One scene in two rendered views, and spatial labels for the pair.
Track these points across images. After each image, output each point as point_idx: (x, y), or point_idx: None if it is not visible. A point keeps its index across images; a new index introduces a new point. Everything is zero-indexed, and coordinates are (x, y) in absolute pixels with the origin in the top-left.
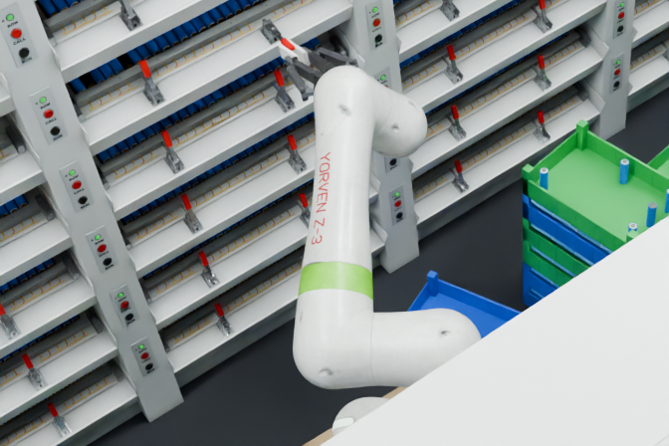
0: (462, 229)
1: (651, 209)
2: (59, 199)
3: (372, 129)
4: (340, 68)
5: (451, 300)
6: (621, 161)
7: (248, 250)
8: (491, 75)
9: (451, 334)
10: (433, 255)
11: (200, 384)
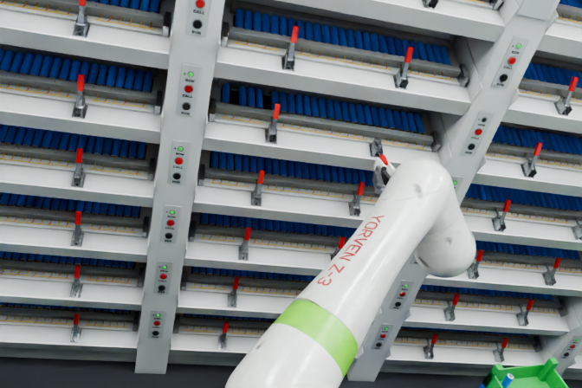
0: (411, 383)
1: None
2: (160, 163)
3: (431, 225)
4: (432, 160)
5: None
6: None
7: (268, 299)
8: (494, 289)
9: None
10: (383, 387)
11: (184, 370)
